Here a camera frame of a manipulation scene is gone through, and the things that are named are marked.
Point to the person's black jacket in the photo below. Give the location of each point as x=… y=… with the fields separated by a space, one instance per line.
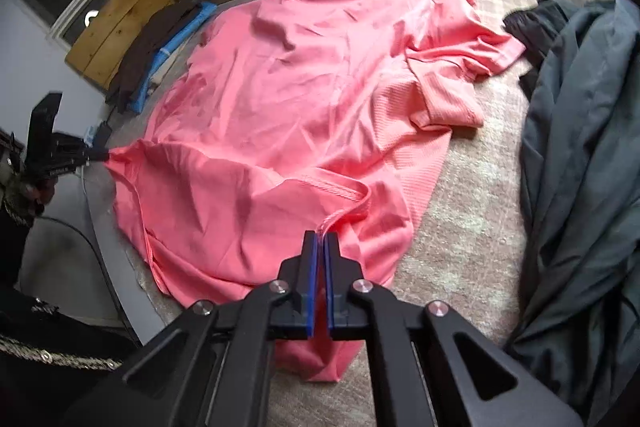
x=45 y=387

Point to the dark brown cloth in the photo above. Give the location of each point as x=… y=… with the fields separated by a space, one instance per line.
x=145 y=52

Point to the grey garment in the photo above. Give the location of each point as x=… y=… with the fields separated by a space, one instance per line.
x=575 y=207

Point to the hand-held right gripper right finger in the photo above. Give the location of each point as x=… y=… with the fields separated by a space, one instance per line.
x=330 y=292

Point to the yellow tufted cushion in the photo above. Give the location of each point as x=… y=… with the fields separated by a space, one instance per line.
x=115 y=22

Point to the blue mat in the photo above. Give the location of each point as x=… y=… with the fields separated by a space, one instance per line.
x=176 y=39

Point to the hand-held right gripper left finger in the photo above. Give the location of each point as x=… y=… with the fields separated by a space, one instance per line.
x=311 y=292

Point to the pink shirt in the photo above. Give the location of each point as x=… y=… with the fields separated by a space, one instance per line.
x=280 y=107

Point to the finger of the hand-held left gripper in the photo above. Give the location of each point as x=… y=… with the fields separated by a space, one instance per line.
x=67 y=166
x=75 y=143

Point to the person's left hand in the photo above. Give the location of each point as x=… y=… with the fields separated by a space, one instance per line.
x=39 y=198

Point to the black garment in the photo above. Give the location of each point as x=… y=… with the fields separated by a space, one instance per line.
x=545 y=27

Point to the beige plaid blanket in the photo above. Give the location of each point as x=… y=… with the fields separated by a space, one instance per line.
x=475 y=232

